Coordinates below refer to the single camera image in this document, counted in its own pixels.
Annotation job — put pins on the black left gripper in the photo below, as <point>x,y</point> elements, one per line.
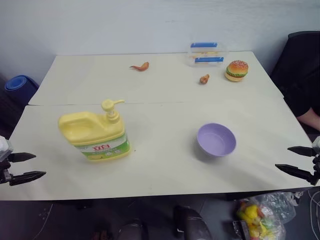
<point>4,172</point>

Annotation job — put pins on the clear box with blue latches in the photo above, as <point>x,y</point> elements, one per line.
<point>206,56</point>

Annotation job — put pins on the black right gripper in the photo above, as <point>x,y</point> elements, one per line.
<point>317,166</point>

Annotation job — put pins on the toy hamburger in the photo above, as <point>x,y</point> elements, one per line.
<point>236,71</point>

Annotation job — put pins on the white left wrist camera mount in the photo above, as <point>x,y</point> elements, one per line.
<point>4,147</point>

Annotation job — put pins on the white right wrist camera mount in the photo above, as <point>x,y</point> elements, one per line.
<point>317,145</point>

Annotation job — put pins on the black office chair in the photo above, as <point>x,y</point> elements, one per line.
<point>297,65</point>

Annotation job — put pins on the blue rolled mat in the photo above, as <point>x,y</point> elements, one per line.
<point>18,86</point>

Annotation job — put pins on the person's bare forearm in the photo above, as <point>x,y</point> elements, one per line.
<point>311,118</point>

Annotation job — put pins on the clear bag of colourful toys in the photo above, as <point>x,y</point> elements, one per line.
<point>260,220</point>

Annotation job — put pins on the purple plastic bowl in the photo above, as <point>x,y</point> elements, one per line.
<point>216,140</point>

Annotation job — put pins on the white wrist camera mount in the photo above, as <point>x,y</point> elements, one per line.
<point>4,147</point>
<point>317,145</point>

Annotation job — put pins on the brown toy chicken drumstick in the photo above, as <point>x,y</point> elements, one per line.
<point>204,79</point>

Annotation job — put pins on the dark rounded shape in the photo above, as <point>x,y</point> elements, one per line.
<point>132,231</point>
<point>192,223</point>

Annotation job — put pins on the yellow detergent pump bottle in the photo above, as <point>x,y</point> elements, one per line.
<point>105,135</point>

